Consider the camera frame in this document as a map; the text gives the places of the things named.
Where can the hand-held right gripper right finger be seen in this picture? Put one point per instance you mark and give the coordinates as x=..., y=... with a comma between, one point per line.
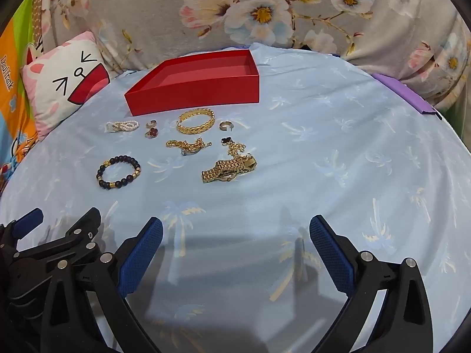
x=331, y=255

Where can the gold braided bangle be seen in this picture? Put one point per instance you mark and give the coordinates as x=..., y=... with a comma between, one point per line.
x=191, y=129

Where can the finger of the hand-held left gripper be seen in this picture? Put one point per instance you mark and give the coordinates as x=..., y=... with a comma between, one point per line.
x=82, y=228
x=28, y=220

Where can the gold link watch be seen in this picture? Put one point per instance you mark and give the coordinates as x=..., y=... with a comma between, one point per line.
x=215, y=171

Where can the red jewelry box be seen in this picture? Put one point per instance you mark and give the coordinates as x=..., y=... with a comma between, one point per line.
x=191, y=92

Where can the grey floral blanket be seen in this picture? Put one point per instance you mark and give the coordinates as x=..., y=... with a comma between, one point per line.
x=147, y=14

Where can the white cat face pillow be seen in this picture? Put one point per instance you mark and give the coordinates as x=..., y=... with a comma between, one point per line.
x=55, y=77

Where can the purple flat box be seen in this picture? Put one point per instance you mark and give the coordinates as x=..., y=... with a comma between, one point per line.
x=404, y=92

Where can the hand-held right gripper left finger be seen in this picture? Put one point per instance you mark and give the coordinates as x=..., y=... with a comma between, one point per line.
x=141, y=253

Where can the light blue palm-print sheet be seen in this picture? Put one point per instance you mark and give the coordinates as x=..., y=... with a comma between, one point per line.
x=331, y=154

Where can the colourful cartoon cloth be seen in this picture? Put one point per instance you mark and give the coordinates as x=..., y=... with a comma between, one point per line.
x=14, y=81

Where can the small gold hoop earring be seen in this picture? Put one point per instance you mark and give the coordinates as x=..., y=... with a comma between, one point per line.
x=149, y=124

